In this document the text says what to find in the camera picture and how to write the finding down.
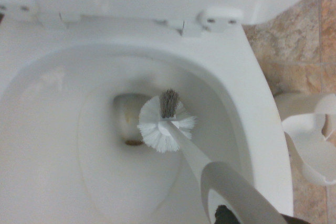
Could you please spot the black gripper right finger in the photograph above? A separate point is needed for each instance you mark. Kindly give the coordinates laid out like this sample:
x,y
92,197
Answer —
x,y
295,220

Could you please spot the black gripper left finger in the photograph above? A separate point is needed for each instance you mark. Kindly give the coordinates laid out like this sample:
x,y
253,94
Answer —
x,y
227,216

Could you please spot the white toilet brush holder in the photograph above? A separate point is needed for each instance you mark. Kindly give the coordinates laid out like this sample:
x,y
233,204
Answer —
x,y
296,127

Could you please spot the white toilet brush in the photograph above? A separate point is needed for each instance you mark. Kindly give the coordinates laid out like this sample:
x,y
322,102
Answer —
x,y
168,129

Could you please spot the white toilet bowl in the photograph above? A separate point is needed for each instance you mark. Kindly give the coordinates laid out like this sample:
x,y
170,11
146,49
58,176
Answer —
x,y
52,103

